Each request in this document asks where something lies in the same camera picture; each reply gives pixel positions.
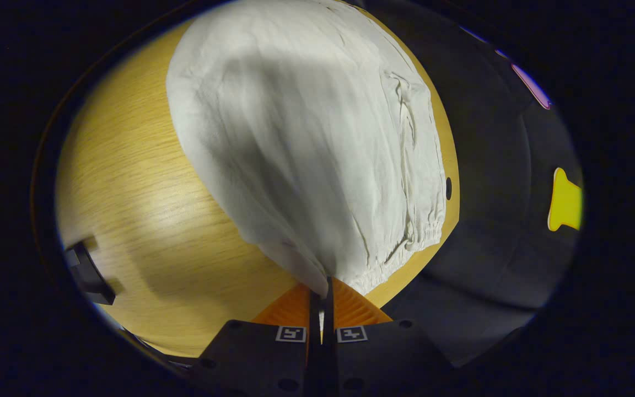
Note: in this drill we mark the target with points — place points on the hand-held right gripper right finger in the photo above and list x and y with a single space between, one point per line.
383 358

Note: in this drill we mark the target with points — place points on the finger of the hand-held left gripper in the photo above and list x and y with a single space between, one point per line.
90 278

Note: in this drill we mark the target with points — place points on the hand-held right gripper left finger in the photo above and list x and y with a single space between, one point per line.
262 358

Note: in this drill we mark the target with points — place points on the white jeans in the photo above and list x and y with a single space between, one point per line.
295 138

